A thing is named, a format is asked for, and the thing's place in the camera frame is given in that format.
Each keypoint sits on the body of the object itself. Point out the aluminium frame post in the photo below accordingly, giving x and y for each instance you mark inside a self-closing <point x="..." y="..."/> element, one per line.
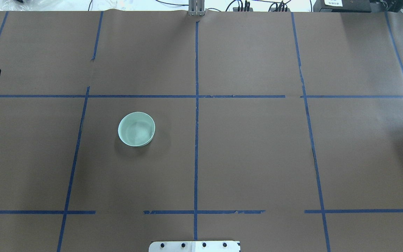
<point x="196" y="8"/>

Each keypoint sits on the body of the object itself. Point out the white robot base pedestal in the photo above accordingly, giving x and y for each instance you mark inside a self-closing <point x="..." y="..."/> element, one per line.
<point x="195" y="246"/>

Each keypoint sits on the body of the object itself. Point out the black device box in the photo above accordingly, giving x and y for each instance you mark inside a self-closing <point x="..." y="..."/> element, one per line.
<point x="351" y="6"/>

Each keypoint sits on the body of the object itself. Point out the light green bowl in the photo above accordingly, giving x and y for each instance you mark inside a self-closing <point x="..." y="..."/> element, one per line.
<point x="136" y="129"/>

